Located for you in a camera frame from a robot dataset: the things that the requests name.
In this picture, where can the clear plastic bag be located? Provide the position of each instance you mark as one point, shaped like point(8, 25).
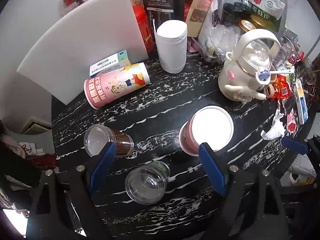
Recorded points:
point(216, 40)

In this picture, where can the gold lid glass jar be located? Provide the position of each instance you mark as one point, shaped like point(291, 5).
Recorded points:
point(246, 26)

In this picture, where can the white spoon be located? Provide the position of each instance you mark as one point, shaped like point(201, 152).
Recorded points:
point(287, 71)

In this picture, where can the brown kraft paper bag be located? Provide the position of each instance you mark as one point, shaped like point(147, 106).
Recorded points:
point(196, 16)

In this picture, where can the pink panda paper cup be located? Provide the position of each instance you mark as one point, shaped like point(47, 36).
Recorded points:
point(211, 124)

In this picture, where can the black hair comb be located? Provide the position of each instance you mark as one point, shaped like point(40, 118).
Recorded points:
point(288, 104)

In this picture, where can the crumpled white tissue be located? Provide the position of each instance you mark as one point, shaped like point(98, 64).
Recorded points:
point(277, 129)

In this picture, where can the pink rose sachet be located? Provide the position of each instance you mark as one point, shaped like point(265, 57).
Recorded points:
point(291, 123)

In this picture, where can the green white snack bag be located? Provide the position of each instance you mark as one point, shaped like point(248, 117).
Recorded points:
point(268, 14)

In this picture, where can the lying cartoon paper cup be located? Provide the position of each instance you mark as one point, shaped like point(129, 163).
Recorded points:
point(108, 87)

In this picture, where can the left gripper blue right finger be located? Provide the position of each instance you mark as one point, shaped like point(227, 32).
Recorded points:
point(228, 181)

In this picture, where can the red tin can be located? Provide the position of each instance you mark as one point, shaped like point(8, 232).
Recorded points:
point(144, 27)

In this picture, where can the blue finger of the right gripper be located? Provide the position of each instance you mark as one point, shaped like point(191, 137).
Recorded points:
point(310, 147)

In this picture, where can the white foam board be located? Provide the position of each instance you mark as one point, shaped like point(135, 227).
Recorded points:
point(59, 61)

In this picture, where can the red snack wrapper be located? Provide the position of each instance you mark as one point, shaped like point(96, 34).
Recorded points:
point(281, 88)

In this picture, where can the clear glass bowl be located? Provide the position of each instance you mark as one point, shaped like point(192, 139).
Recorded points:
point(288, 50)

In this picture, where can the green label plastic cup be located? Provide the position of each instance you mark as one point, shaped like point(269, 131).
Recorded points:
point(147, 184)

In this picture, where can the green white medicine box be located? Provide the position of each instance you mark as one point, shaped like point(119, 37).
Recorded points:
point(116, 61)

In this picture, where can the blue white medicine box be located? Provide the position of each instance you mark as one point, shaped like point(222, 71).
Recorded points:
point(301, 102)

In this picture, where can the beige ceramic mug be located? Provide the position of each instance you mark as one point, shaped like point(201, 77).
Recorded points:
point(269, 89)

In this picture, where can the white cartoon dog kettle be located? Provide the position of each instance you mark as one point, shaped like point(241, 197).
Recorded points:
point(246, 69)

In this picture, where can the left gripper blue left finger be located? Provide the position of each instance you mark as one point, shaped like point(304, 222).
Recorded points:
point(84, 180)

